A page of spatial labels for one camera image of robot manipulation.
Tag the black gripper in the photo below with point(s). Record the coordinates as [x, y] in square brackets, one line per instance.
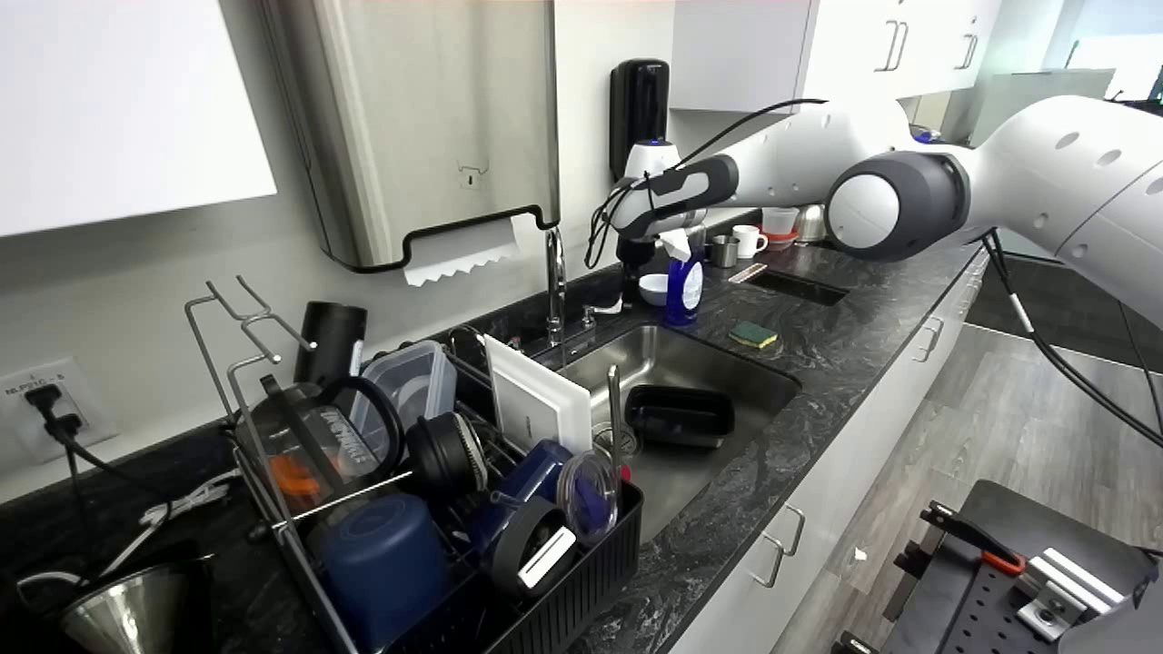
[636, 251]

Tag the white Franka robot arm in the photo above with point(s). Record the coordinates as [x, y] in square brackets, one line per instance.
[1066, 183]

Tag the small white bowl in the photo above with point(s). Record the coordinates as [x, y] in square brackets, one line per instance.
[654, 293]

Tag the blue dish soap bottle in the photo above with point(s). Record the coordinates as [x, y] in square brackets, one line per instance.
[683, 293]

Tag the chrome gooseneck faucet spout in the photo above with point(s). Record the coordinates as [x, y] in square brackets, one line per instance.
[555, 278]

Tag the stainless steel sink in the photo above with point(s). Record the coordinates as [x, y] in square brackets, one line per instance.
[714, 370]

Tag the white mug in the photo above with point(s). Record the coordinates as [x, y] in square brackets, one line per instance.
[748, 242]

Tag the green yellow sponge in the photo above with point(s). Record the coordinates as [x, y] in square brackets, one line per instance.
[755, 336]

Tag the black plastic food container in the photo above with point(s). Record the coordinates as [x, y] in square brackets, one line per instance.
[679, 419]

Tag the white square board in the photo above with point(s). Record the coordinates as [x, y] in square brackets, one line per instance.
[531, 405]

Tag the clear measuring cup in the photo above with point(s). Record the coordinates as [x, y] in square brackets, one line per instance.
[784, 222]

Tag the black counter mat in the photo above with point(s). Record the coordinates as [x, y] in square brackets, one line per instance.
[801, 288]

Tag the white paper towel sheet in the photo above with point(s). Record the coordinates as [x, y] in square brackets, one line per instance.
[468, 256]

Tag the small steel kettle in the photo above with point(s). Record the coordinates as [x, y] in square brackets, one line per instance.
[813, 228]

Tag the red plastic cup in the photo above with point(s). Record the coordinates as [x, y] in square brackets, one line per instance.
[625, 474]

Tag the blue round lid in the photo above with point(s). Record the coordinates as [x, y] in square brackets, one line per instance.
[589, 494]

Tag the small blue cup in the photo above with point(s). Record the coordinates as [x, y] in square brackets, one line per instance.
[530, 476]

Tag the clear container blue rim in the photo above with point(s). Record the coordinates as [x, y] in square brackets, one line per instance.
[411, 383]

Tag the steel paper towel dispenser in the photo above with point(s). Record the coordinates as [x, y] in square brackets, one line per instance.
[423, 123]

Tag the black round lid white label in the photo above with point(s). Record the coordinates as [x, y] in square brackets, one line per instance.
[531, 546]

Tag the white lower cabinets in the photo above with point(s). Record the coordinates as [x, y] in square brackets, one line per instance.
[837, 483]

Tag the black dish rack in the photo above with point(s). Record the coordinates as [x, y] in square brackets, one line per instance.
[584, 584]

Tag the black cylinder cup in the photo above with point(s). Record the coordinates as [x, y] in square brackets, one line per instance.
[330, 347]

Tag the clear jar black rim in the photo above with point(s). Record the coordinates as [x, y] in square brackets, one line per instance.
[330, 440]

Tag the large blue cup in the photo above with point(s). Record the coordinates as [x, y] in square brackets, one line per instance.
[379, 568]

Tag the dark floor mat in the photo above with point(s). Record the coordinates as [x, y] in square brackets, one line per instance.
[1103, 304]

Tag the black perforated table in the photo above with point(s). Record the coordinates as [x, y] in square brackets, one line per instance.
[1077, 531]

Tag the white upper cabinet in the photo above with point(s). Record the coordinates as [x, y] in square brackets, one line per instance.
[120, 109]

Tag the steel funnel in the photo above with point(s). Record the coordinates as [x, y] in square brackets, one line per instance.
[132, 611]

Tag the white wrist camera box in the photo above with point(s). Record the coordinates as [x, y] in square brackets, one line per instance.
[679, 245]

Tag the black wall soap dispenser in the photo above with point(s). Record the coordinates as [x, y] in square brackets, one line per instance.
[636, 104]

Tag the white wall outlet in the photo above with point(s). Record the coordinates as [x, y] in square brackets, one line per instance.
[87, 405]

